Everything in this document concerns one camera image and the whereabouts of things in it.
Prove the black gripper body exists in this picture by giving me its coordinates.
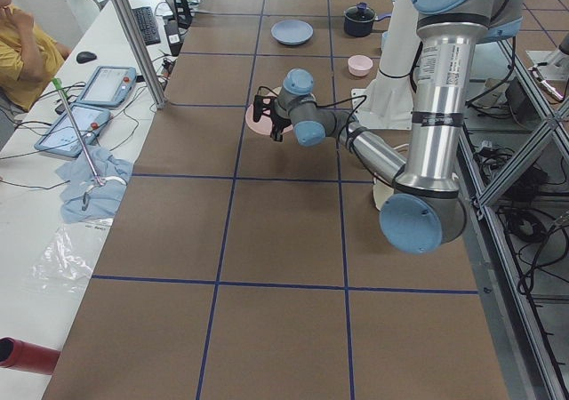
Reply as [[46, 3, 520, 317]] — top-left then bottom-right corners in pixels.
[[252, 95, 275, 125]]

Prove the pink plate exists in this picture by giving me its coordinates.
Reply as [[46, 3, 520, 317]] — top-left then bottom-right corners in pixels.
[[245, 105, 272, 136]]

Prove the light blue plate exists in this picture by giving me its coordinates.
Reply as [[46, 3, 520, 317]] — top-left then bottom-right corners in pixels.
[[270, 20, 314, 46]]

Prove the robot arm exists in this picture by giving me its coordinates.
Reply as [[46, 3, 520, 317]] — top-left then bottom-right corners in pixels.
[[252, 0, 523, 254]]

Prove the pink bowl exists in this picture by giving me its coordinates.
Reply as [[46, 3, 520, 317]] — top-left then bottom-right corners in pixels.
[[348, 54, 373, 77]]

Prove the dark blue pot with lid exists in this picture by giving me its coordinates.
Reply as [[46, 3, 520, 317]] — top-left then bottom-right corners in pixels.
[[343, 2, 392, 37]]

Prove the light blue cup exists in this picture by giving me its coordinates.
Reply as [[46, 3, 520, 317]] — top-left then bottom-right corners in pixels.
[[381, 31, 389, 52]]

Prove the black keyboard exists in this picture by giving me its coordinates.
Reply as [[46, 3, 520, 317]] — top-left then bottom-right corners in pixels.
[[132, 6, 161, 45]]

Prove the upper teach pendant tablet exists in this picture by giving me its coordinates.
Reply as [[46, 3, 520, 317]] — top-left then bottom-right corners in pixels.
[[76, 66, 137, 108]]

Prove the teach pendant tablet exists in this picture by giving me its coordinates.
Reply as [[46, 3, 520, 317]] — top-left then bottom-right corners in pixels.
[[76, 66, 137, 108], [34, 104, 111, 157]]

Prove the black computer mouse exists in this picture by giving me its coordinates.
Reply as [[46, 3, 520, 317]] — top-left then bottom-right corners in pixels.
[[76, 51, 97, 64]]

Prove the lower teach pendant tablet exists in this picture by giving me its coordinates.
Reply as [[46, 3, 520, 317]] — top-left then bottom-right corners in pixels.
[[34, 104, 111, 157]]

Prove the light blue cloth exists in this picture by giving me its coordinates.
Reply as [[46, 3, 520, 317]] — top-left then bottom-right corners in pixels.
[[55, 146, 133, 223]]

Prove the metal grabber stick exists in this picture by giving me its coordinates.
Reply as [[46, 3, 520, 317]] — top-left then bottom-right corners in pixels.
[[52, 77, 106, 187]]

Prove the person in yellow shirt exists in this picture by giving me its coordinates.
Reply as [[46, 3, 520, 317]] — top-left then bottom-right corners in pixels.
[[1, 0, 71, 111]]

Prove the clear plastic bag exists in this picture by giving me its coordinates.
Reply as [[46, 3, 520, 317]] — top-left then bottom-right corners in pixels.
[[26, 225, 100, 297]]

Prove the red cylinder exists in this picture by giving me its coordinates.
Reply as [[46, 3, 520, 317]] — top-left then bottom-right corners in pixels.
[[1, 337, 60, 375]]

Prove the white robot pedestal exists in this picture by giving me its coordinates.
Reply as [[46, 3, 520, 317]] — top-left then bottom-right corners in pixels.
[[352, 0, 420, 130]]

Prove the aluminium frame post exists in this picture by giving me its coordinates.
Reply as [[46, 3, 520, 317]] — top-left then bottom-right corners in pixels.
[[111, 0, 166, 109]]

